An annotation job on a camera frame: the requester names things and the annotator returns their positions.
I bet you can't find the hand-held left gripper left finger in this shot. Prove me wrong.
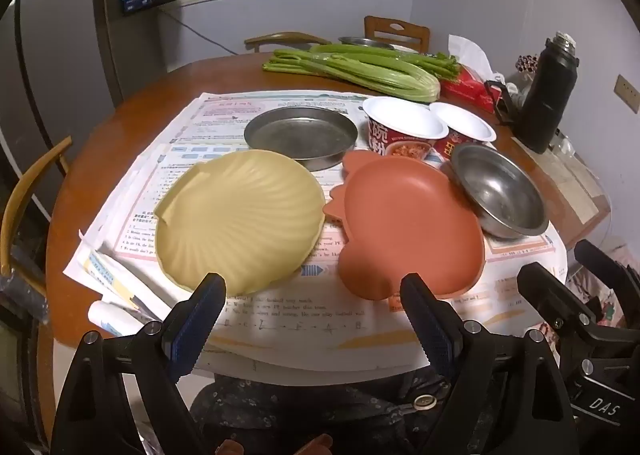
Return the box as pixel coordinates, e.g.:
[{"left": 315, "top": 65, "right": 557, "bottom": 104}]
[{"left": 50, "top": 273, "right": 227, "bottom": 455}]

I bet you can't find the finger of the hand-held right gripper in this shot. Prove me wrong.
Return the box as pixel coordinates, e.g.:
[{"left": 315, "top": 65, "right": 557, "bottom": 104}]
[
  {"left": 517, "top": 262, "right": 609, "bottom": 352},
  {"left": 574, "top": 239, "right": 640, "bottom": 306}
]

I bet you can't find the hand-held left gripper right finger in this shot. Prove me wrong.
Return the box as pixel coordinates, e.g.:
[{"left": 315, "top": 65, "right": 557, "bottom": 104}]
[{"left": 399, "top": 273, "right": 581, "bottom": 455}]

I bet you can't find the orange crab-shaped plate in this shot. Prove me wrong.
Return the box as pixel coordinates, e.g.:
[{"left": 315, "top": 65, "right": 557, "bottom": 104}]
[{"left": 324, "top": 149, "right": 487, "bottom": 302}]

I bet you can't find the yellow shell-shaped plate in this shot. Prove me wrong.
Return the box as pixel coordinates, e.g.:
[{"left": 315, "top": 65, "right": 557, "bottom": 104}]
[{"left": 152, "top": 149, "right": 327, "bottom": 294}]

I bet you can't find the steel bowl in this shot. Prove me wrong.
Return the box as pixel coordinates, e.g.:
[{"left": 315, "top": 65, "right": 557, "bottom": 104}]
[{"left": 446, "top": 143, "right": 550, "bottom": 240}]

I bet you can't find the red and white paper bowl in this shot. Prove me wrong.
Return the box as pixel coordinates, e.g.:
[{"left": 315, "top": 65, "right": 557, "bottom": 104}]
[
  {"left": 361, "top": 96, "right": 450, "bottom": 162},
  {"left": 429, "top": 101, "right": 497, "bottom": 160}
]

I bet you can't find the round steel plate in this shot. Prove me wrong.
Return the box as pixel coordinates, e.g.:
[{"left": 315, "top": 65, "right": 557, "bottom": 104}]
[{"left": 243, "top": 105, "right": 360, "bottom": 172}]

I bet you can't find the white tube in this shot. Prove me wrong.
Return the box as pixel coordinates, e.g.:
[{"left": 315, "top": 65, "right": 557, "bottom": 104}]
[{"left": 87, "top": 300, "right": 162, "bottom": 339}]

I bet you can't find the black thermos flask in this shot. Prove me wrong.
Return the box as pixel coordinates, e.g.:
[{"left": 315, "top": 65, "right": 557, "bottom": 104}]
[{"left": 484, "top": 32, "right": 581, "bottom": 154}]

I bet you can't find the printed newspaper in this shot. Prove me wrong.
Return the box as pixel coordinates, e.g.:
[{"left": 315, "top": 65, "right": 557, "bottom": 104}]
[{"left": 62, "top": 92, "right": 571, "bottom": 366}]

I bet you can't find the yellow bentwood chair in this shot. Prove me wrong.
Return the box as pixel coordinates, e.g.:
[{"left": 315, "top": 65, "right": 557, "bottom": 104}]
[
  {"left": 0, "top": 136, "right": 73, "bottom": 286},
  {"left": 244, "top": 32, "right": 331, "bottom": 54}
]

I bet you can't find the red tissue packet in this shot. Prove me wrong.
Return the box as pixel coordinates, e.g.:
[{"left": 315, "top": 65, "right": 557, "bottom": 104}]
[{"left": 440, "top": 34, "right": 506, "bottom": 114}]

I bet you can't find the green celery bunch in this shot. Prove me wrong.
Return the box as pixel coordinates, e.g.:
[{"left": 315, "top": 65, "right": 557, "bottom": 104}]
[
  {"left": 310, "top": 42, "right": 461, "bottom": 82},
  {"left": 262, "top": 49, "right": 442, "bottom": 104}
]

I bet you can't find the steel basin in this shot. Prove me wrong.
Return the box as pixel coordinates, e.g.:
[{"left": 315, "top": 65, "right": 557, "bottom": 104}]
[{"left": 338, "top": 36, "right": 421, "bottom": 54}]

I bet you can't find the grey refrigerator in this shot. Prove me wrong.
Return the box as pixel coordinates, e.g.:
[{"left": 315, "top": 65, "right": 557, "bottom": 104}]
[{"left": 0, "top": 0, "right": 117, "bottom": 256}]

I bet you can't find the brown chair with cutout back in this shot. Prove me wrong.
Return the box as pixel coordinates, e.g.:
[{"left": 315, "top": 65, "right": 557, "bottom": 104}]
[{"left": 363, "top": 15, "right": 431, "bottom": 54}]

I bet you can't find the wall socket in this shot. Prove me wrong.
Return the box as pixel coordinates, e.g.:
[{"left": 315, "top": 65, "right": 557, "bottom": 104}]
[{"left": 616, "top": 75, "right": 640, "bottom": 114}]

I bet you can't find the dark cable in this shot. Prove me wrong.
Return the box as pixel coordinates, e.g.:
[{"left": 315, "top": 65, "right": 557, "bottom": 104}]
[{"left": 157, "top": 7, "right": 241, "bottom": 56}]

